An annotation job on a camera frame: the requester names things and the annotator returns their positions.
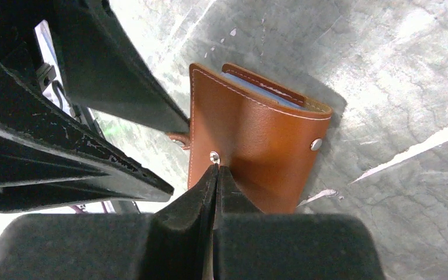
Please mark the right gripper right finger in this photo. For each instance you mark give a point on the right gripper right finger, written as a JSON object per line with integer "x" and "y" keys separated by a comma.
{"x": 229, "y": 232}

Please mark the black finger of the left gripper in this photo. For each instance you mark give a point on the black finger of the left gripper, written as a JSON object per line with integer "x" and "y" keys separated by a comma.
{"x": 48, "y": 159}
{"x": 102, "y": 70}

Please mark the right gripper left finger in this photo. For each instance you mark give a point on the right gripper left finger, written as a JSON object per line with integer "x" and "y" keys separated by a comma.
{"x": 179, "y": 239}

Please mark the brown leather card holder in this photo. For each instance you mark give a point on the brown leather card holder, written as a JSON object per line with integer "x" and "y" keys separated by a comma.
{"x": 266, "y": 134}

